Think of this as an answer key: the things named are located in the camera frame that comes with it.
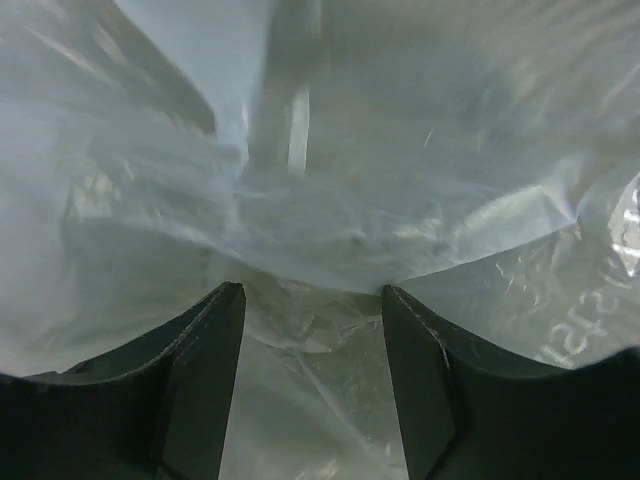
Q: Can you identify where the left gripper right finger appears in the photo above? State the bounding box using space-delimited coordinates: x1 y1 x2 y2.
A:
382 286 639 480

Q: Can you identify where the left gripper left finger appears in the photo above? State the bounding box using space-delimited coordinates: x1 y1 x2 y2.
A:
1 282 246 479

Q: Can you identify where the blue plastic bag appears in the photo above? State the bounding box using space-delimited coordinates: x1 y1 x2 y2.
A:
1 1 639 469

